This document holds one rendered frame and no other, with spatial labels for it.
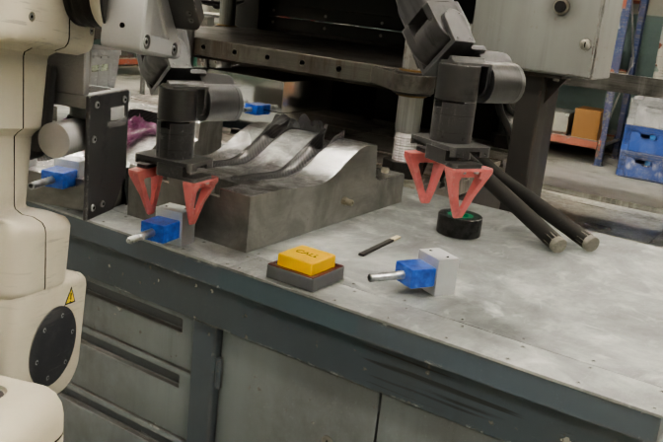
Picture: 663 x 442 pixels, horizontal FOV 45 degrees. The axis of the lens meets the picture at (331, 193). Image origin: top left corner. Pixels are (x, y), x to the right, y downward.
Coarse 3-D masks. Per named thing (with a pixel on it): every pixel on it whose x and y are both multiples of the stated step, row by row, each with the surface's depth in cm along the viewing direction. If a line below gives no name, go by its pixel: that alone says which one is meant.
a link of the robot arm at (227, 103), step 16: (176, 64) 117; (160, 80) 119; (208, 80) 122; (224, 80) 124; (208, 96) 120; (224, 96) 121; (240, 96) 123; (208, 112) 120; (224, 112) 121; (240, 112) 123
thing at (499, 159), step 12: (132, 96) 279; (144, 96) 282; (156, 96) 285; (384, 120) 282; (360, 132) 252; (372, 132) 254; (384, 132) 257; (420, 132) 264; (324, 144) 226; (384, 144) 236; (384, 156) 218; (492, 156) 235; (504, 156) 237; (504, 168) 233; (444, 180) 198; (468, 180) 211; (444, 192) 200
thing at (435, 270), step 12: (420, 252) 115; (432, 252) 115; (444, 252) 115; (396, 264) 113; (408, 264) 112; (420, 264) 112; (432, 264) 112; (444, 264) 112; (456, 264) 113; (372, 276) 109; (384, 276) 110; (396, 276) 111; (408, 276) 111; (420, 276) 111; (432, 276) 112; (444, 276) 112; (456, 276) 113; (432, 288) 113; (444, 288) 113
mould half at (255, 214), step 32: (256, 128) 156; (256, 160) 147; (288, 160) 145; (320, 160) 144; (352, 160) 144; (128, 192) 135; (160, 192) 131; (224, 192) 123; (256, 192) 123; (288, 192) 129; (320, 192) 137; (352, 192) 146; (384, 192) 156; (224, 224) 124; (256, 224) 123; (288, 224) 131; (320, 224) 139
